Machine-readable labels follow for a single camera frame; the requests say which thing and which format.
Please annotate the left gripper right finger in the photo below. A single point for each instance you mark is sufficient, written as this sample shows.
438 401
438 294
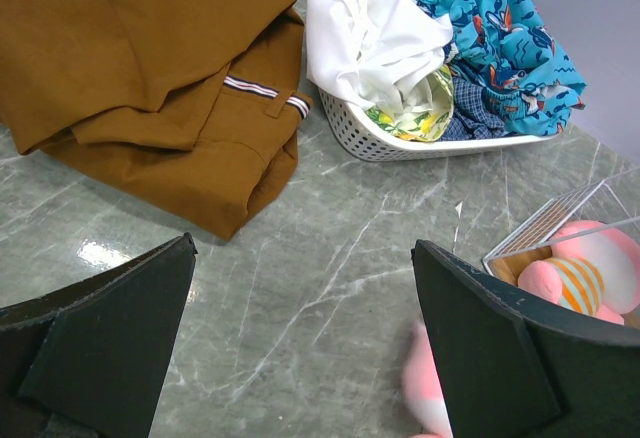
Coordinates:
511 364

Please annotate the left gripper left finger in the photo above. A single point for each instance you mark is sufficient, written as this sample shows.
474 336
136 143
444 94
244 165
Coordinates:
96 352

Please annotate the pink frog plush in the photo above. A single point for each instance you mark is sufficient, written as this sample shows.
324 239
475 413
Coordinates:
421 386
592 270

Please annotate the white laundry basket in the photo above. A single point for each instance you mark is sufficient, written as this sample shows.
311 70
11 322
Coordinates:
363 138

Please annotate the brown garment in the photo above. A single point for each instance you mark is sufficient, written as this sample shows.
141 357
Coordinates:
190 105

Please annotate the blue patterned cloth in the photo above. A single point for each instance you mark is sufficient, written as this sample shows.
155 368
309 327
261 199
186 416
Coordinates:
510 76

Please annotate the white green cloth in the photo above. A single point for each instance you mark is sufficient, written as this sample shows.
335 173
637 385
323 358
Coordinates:
386 57

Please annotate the white wire wooden shelf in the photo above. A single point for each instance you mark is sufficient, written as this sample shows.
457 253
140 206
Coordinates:
613 201

